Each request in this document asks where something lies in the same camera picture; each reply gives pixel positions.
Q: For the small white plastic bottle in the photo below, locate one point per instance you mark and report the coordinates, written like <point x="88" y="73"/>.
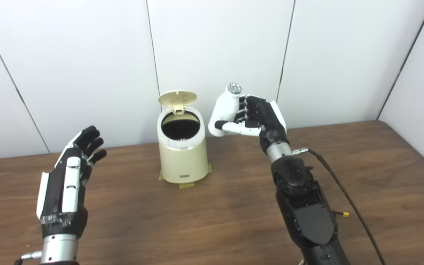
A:
<point x="225" y="108"/>

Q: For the yellow tape under bin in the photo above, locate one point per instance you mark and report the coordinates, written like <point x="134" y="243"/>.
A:
<point x="186" y="186"/>

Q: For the cream round bin lid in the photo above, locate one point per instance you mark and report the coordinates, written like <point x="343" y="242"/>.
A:
<point x="177" y="98"/>

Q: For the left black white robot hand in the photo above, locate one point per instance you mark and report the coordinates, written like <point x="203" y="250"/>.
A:
<point x="55" y="195"/>

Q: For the cream cylindrical trash bin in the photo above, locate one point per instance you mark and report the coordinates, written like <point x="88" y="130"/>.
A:
<point x="182" y="162"/>

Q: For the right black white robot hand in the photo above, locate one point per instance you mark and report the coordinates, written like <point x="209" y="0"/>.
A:
<point x="269" y="121"/>

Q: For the yellow tipped connector plug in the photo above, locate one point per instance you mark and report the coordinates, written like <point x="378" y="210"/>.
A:
<point x="345" y="214"/>

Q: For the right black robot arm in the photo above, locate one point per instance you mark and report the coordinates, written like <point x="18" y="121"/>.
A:
<point x="307" y="217"/>

